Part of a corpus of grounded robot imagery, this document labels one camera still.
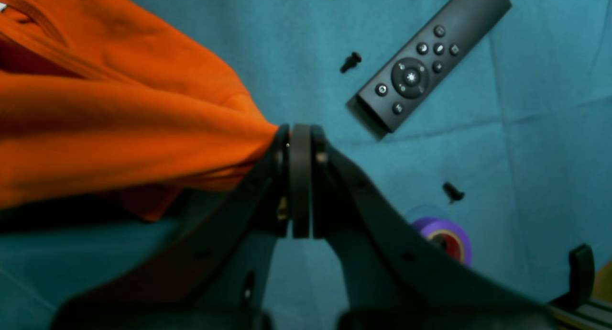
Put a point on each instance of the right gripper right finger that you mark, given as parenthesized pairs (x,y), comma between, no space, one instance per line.
(396,279)

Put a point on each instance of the black screw near tape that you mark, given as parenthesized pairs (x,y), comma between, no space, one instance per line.
(452,192)

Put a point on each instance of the blue table cloth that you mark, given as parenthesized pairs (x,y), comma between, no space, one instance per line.
(522,126)

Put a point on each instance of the orange t-shirt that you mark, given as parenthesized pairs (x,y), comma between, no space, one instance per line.
(102,97)

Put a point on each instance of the black screw near remote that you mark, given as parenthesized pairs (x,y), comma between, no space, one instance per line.
(350,62)

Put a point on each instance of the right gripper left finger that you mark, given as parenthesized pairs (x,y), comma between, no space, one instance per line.
(213,277)

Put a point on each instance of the orange black clamp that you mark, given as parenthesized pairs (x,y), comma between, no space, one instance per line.
(577,309)

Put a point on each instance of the grey remote control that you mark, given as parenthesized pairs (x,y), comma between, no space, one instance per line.
(403,83)

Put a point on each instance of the purple tape roll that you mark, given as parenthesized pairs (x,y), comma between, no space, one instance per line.
(446,235)

